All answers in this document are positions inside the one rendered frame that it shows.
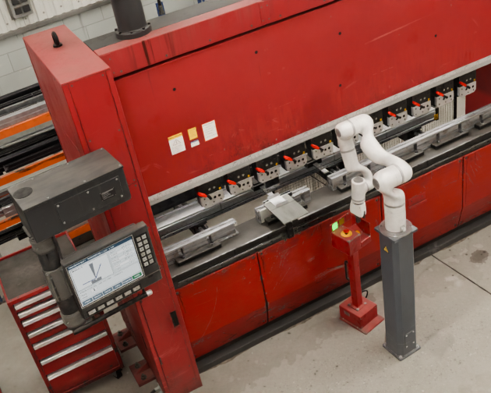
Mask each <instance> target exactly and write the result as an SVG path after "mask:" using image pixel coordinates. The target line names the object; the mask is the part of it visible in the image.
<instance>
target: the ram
mask: <svg viewBox="0 0 491 393"><path fill-rule="evenodd" d="M490 55H491V0H335V1H332V2H328V3H326V4H324V5H320V6H317V7H315V8H312V9H309V10H306V11H304V12H300V13H298V14H295V15H293V16H289V17H286V18H283V19H280V20H278V21H275V22H272V23H269V24H266V25H264V26H261V27H257V28H255V29H253V30H249V31H246V32H244V33H241V34H238V35H235V36H233V37H229V38H226V39H224V40H222V41H218V42H215V43H213V44H209V45H207V46H204V47H201V48H197V49H196V50H193V51H189V52H186V53H184V54H182V55H178V56H175V57H173V58H169V59H167V60H164V61H162V62H158V63H155V64H153V65H149V66H147V67H144V68H142V69H138V70H136V71H133V72H130V73H126V74H125V75H122V76H118V77H115V78H114V81H115V86H116V89H117V91H118V96H119V99H120V102H121V105H122V110H123V113H124V116H125V120H126V123H127V126H128V129H129V134H130V137H131V140H132V145H133V147H134V151H135V153H136V158H137V161H138V164H139V167H140V171H141V175H142V177H143V182H144V185H145V188H146V191H147V196H148V197H151V196H153V195H155V194H157V193H160V192H162V191H165V190H166V189H170V188H172V187H174V186H177V185H179V184H182V183H184V182H187V181H189V180H191V179H194V178H196V177H198V176H201V175H203V174H206V173H208V172H211V171H213V170H215V169H217V168H220V167H223V166H225V165H228V164H230V163H232V162H234V161H237V160H239V159H242V158H245V157H247V156H249V155H251V154H255V153H256V152H258V151H261V150H264V149H266V148H268V147H271V146H273V145H275V144H278V143H280V142H283V141H285V140H288V139H290V138H292V137H294V136H297V135H299V134H302V133H305V132H307V131H309V130H311V129H315V128H316V127H319V126H321V125H324V124H326V123H328V122H331V121H334V120H335V119H339V118H340V117H343V116H345V115H348V114H351V113H352V112H356V111H358V110H360V109H362V108H365V107H367V106H370V105H371V104H375V103H376V102H379V101H382V100H384V99H386V98H389V97H392V96H394V95H395V94H399V93H401V92H403V91H405V90H408V89H411V88H413V87H416V86H418V85H420V84H422V83H425V82H427V81H430V80H433V79H435V78H437V77H439V76H442V75H444V74H446V73H449V72H452V71H454V70H456V69H459V68H461V67H463V66H466V65H468V64H471V63H473V62H476V61H478V60H480V59H482V58H485V57H487V56H490ZM490 63H491V59H490V60H488V61H486V62H483V63H481V64H479V65H476V66H473V67H471V68H470V69H466V70H464V71H462V72H460V73H457V74H454V75H453V76H449V77H447V78H445V79H443V80H440V81H438V82H435V83H433V84H430V85H429V86H426V87H423V88H421V89H419V90H416V91H414V92H411V93H410V94H406V95H405V96H402V97H399V98H397V99H395V100H392V101H389V102H387V103H386V104H382V105H381V106H378V107H376V108H373V109H371V110H368V111H367V112H363V113H362V114H366V115H368V114H371V113H373V112H376V111H378V110H380V109H382V108H385V107H387V106H390V105H392V104H395V103H397V102H399V101H402V100H404V99H406V98H409V97H411V96H414V95H416V94H419V93H421V92H423V91H425V90H428V89H430V88H433V87H435V86H438V85H440V84H442V83H445V82H447V81H449V80H452V79H454V78H457V77H459V76H462V75H464V74H465V73H469V72H471V71H473V70H475V69H478V68H481V67H483V66H486V65H488V64H490ZM360 115H361V114H360ZM212 120H215V124H216V128H217V135H218V137H215V138H213V139H211V140H208V141H206V142H205V139H204V135H203V129H202V126H201V125H202V124H204V123H206V122H210V121H212ZM337 124H338V123H337ZM337 124H335V125H333V126H330V127H327V128H326V129H322V130H320V131H318V132H316V133H313V134H311V135H308V136H306V137H303V138H301V139H299V140H296V141H294V142H292V143H289V144H287V145H284V146H283V147H279V148H278V149H275V150H272V151H270V152H268V153H265V154H263V155H260V156H259V157H256V158H253V159H251V160H249V161H246V162H244V163H241V164H240V165H236V166H235V167H232V168H229V169H227V170H225V171H222V172H219V173H217V174H216V175H212V176H210V177H208V178H206V179H203V180H200V181H199V182H195V183H193V184H191V185H189V186H186V187H184V188H181V189H179V190H176V191H174V192H172V193H169V194H167V195H165V196H162V197H160V198H157V199H156V200H152V201H151V202H150V205H151V206H152V205H154V204H157V203H159V202H161V201H163V200H166V199H168V198H170V197H173V196H176V195H178V194H180V193H183V192H185V191H187V190H189V189H192V188H194V187H197V186H200V185H202V184H204V183H206V182H209V181H211V180H213V179H216V178H218V177H221V176H223V175H226V174H228V173H230V172H233V171H235V170H237V169H240V168H242V167H245V166H247V165H250V164H252V163H254V162H256V161H259V160H261V159H264V158H266V157H269V156H271V155H273V154H276V153H278V152H280V151H282V150H285V149H288V148H289V147H293V146H295V145H297V144H299V143H302V142H304V141H306V140H309V139H312V138H313V137H315V136H319V135H321V134H323V133H326V132H328V131H330V130H332V129H335V126H336V125H337ZM194 127H196V132H197V136H198V137H197V138H195V139H192V140H190V139H189V133H188V129H191V128H194ZM178 133H182V137H183V140H184V144H185V150H184V151H181V152H179V153H177V154H173V155H172V152H171V148H170V144H169V141H168V137H170V136H174V135H176V134H178ZM194 140H199V143H200V144H199V145H196V146H195V147H192V146H191V143H190V142H193V141H194Z"/></svg>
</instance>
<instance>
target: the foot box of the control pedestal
mask: <svg viewBox="0 0 491 393"><path fill-rule="evenodd" d="M362 300H363V301H364V302H366V303H367V304H366V305H365V306H364V307H363V308H361V310H359V311H357V310H355V309H353V308H351V307H350V306H348V304H349V303H350V302H351V296H350V297H349V298H347V299H346V300H345V301H344V302H343V303H342V304H340V305H339V308H340V315H341V316H340V317H339V319H341V320H342V321H344V322H345V323H347V324H349V325H351V326H352V327H354V328H355V329H357V330H358V331H361V332H362V333H363V334H364V335H367V334H368V333H370V332H371V330H372V329H374V328H375V327H376V326H377V325H378V324H380V323H381V322H382V321H383V320H384V317H381V316H380V315H379V314H377V304H375V303H373V302H372V301H370V300H368V299H367V298H365V297H363V296H362Z"/></svg>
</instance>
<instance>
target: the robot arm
mask: <svg viewBox="0 0 491 393"><path fill-rule="evenodd" d="M373 126H374V124H373V120H372V118H371V117H370V116H369V115H366V114H361V115H357V116H355V117H353V118H350V119H347V120H345V121H343V122H340V123H338V124H337V125H336V126H335V133H336V135H337V141H338V145H339V147H340V151H341V156H342V159H343V162H344V166H345V169H346V171H347V172H361V173H362V175H363V177H364V178H363V177H359V176H357V177H354V178H353V179H352V180H351V204H350V212H352V213H353V214H354V215H355V218H356V223H359V222H360V221H361V218H365V217H366V216H365V214H366V203H365V199H366V198H365V196H366V192H368V191H370V190H371V189H373V188H374V187H375V188H376V189H377V190H378V191H379V192H381V193H382V194H383V204H384V217H385V220H383V221H382V222H381V223H380V227H379V228H380V232H381V233H382V234H383V235H385V236H386V237H390V238H401V237H404V236H407V235H408V234H409V233H410V232H411V231H412V223H411V222H410V221H409V220H408V219H406V210H405V195H404V192H403V190H401V189H397V188H394V187H396V186H399V185H400V184H403V183H405V182H407V181H408V180H409V179H410V178H411V177H412V168H411V166H410V165H409V164H408V163H407V162H406V161H404V160H402V159H400V158H398V157H396V156H394V155H392V154H390V153H388V152H387V151H385V150H384V149H383V148H382V147H381V145H380V144H379V143H378V141H377V140H376V138H375V137H374V135H373ZM359 133H361V134H362V139H361V142H360V147H361V149H362V151H363V153H364V154H365V155H366V157H367V158H368V159H369V160H370V161H372V162H374V163H376V164H378V165H384V166H386V168H383V169H381V170H379V171H378V172H376V173H375V174H374V176H373V174H372V172H371V171H370V170H369V169H368V168H367V167H365V166H363V165H361V164H359V160H358V157H357V154H356V150H355V145H354V142H353V139H352V137H353V136H354V135H356V134H359Z"/></svg>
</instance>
